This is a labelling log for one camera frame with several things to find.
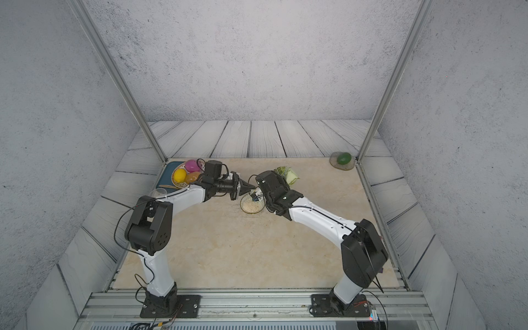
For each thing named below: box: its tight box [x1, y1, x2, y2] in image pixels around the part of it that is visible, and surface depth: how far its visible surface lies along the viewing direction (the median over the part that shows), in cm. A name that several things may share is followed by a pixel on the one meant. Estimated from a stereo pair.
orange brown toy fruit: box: [184, 171, 201, 184], surface depth 108 cm
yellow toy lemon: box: [173, 168, 187, 183], surface depth 109 cm
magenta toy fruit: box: [184, 159, 201, 173], surface depth 112 cm
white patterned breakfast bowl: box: [239, 192, 266, 215], surface depth 98 cm
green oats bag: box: [273, 165, 301, 185], surface depth 80 cm
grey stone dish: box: [329, 151, 356, 172], surface depth 121 cm
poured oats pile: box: [242, 199, 261, 214], surface depth 98 cm
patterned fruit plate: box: [171, 161, 191, 190], surface depth 110 cm
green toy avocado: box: [336, 151, 352, 165], surface depth 120 cm
